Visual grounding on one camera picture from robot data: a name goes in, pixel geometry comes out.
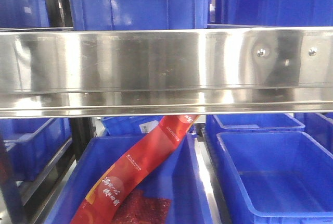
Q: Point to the blue bin holding package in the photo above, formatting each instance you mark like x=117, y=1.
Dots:
x=176, y=179

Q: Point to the red snack package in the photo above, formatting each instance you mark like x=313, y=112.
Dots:
x=111, y=189

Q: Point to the blue bin right empty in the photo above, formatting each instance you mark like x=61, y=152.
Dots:
x=278, y=177

